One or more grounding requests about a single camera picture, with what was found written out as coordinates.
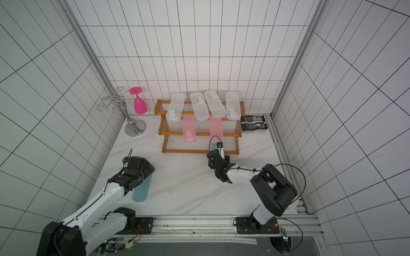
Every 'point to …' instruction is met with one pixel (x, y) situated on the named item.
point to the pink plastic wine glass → (140, 106)
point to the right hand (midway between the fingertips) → (212, 157)
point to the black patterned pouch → (253, 122)
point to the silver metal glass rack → (134, 128)
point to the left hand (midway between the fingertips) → (145, 173)
